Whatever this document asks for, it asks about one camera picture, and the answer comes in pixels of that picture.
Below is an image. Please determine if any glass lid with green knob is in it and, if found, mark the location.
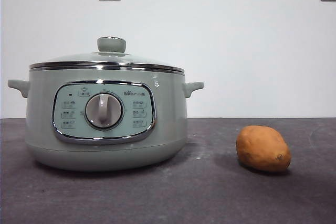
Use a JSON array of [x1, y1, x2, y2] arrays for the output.
[[28, 36, 185, 74]]

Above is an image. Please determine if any brown potato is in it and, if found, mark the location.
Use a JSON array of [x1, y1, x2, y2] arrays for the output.
[[235, 125, 292, 174]]

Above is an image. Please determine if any pale green electric pot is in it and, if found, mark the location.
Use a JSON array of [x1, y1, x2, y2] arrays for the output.
[[7, 67, 205, 172]]

